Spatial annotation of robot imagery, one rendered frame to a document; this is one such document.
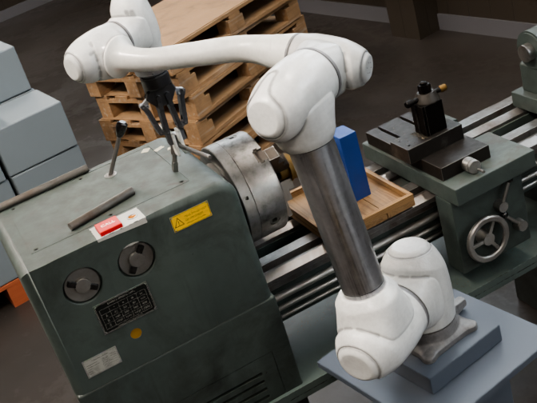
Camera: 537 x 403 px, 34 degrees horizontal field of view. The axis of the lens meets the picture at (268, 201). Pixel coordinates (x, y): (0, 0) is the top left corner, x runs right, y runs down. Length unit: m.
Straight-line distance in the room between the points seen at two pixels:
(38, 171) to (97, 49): 2.60
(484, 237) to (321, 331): 0.59
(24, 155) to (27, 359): 1.02
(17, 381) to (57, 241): 2.01
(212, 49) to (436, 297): 0.78
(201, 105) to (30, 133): 1.01
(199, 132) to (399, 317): 3.18
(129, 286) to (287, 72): 0.81
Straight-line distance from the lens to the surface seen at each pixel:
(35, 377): 4.24
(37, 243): 2.36
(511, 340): 2.35
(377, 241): 2.75
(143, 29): 2.23
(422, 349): 2.25
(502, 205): 2.81
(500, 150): 2.83
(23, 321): 4.69
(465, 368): 2.28
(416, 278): 2.13
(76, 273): 2.28
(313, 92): 1.79
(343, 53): 1.90
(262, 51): 2.01
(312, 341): 2.84
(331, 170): 1.86
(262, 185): 2.50
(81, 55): 2.11
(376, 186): 2.86
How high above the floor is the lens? 2.23
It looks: 27 degrees down
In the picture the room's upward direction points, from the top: 17 degrees counter-clockwise
